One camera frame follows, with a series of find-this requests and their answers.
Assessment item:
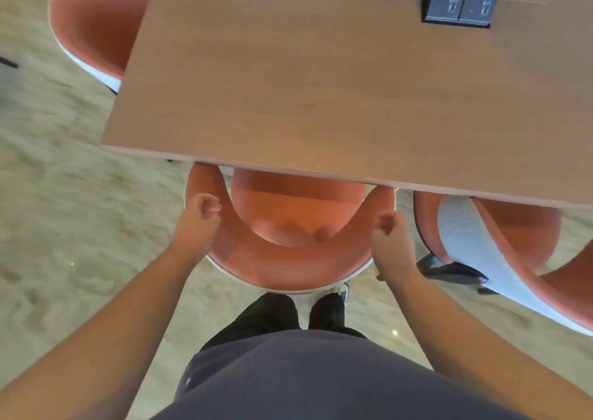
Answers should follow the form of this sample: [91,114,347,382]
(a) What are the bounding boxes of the person's right hand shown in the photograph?
[372,211,420,281]

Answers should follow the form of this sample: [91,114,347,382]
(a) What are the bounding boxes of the person's left hand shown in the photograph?
[173,193,222,254]

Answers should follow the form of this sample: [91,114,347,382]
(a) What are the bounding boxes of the orange round-backed chair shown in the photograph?
[184,162,397,294]

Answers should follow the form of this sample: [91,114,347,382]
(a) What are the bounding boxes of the person's right forearm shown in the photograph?
[377,268,593,420]

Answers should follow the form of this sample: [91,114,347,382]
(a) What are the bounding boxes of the person's left forearm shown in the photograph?
[0,243,205,420]

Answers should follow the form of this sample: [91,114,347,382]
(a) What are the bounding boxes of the orange chair with grey mesh back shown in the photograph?
[412,190,593,338]

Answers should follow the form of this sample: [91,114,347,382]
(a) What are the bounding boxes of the person's black trousers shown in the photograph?
[198,293,368,353]

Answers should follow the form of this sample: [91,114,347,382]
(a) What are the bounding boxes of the person's grey shirt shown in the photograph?
[152,329,530,420]

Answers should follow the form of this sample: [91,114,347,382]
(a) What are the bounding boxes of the orange chair with white shell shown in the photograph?
[48,0,161,95]

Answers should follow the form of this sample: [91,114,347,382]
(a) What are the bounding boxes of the black table power socket box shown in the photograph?
[421,0,502,30]

